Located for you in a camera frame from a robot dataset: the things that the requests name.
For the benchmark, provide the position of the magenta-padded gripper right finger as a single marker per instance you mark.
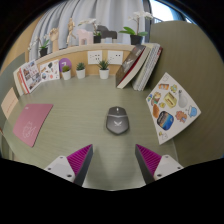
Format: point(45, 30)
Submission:
point(151, 160)

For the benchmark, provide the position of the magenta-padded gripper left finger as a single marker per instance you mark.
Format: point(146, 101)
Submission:
point(75, 160)

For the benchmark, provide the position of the dark grey computer mouse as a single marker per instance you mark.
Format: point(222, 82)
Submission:
point(117, 120)

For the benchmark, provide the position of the pink mouse pad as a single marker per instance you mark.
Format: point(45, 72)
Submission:
point(31, 123)

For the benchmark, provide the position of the white sheet with colourful stickers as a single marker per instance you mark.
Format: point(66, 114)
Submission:
point(171, 108)

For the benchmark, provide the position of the small plant in white pot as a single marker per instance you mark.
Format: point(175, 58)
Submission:
point(80, 73)
point(66, 75)
point(104, 73)

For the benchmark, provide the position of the white thick book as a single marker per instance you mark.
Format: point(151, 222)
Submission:
point(148, 68)

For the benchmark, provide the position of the white card with pictures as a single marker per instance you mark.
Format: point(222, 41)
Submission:
point(49, 70)

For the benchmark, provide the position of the red and white photo magazine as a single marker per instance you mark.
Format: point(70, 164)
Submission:
point(30, 76)

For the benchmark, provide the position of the round purple sign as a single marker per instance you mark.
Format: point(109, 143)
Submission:
point(64, 61)

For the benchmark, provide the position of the wooden shelf ledge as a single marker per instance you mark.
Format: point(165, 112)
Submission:
point(83, 48)

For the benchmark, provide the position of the white orchid in black pot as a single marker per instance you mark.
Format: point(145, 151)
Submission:
point(43, 52)
point(97, 39)
point(136, 39)

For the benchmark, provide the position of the pink horse figure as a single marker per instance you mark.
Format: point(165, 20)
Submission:
point(84, 37)

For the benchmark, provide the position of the wooden mannequin figure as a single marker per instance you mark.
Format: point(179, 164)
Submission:
point(70, 31)

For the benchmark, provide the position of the black horse figure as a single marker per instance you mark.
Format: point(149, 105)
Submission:
point(107, 33)

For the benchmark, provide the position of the grey curtain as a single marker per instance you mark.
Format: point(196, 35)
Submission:
point(100, 11)

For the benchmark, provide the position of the window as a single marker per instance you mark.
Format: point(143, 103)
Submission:
point(163, 10)

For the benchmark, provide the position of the white wall socket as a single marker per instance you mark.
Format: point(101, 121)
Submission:
point(115, 57)
point(95, 57)

